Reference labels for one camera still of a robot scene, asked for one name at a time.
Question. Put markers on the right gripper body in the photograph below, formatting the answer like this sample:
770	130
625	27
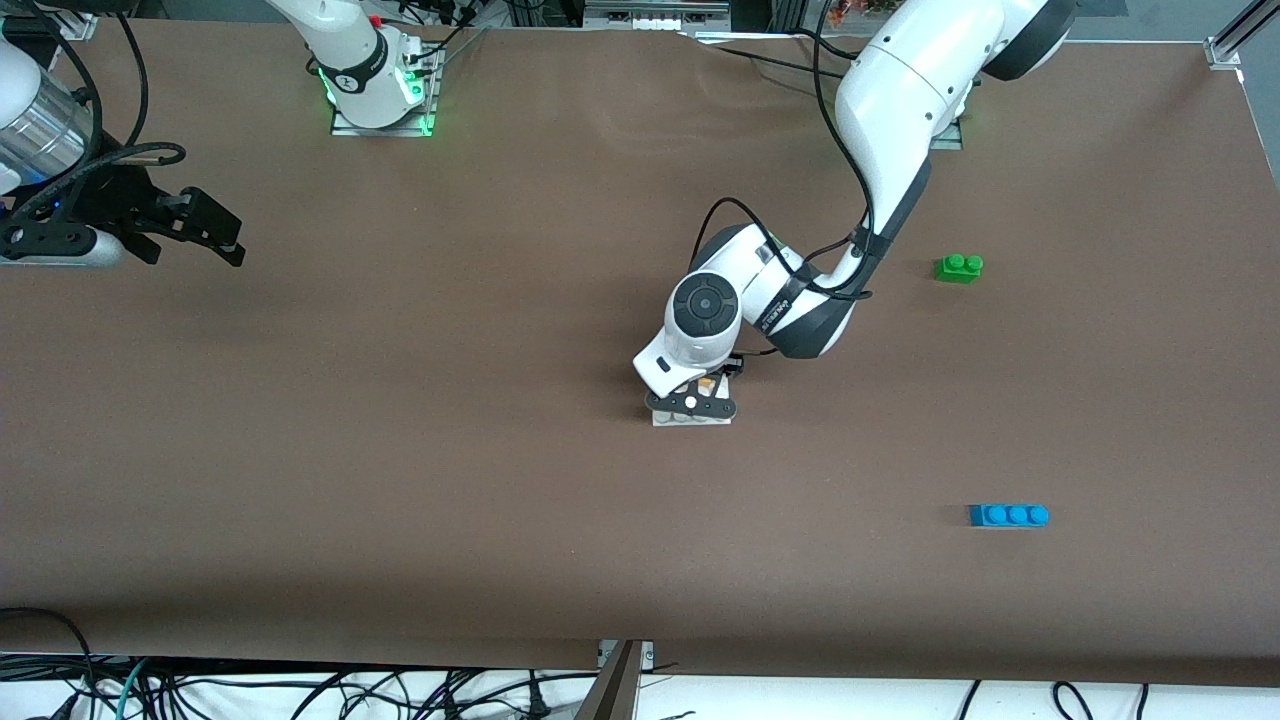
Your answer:
112	198

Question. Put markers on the white studded base plate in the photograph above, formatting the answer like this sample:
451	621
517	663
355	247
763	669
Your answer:
715	421

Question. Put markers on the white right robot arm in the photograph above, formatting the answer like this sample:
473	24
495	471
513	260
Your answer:
350	60

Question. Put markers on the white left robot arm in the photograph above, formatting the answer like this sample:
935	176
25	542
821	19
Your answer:
900	90

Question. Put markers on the green two-stud block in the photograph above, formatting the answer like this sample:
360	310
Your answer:
957	270

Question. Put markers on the blue three-stud block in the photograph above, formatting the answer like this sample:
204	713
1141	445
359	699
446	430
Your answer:
1005	516

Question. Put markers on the brown table cover sheet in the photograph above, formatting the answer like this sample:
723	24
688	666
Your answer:
600	250

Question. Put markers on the dark grey support beam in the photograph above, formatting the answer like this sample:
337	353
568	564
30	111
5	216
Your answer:
612	690

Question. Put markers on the colourful small objects pile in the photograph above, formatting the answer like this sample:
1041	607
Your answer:
850	8

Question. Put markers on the metal table corner bracket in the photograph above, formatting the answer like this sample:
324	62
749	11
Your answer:
1225	55
78	28

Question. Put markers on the small metal edge bracket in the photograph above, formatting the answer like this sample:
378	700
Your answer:
645	653

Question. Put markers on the aluminium frame rail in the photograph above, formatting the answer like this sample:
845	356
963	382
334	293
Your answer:
650	10

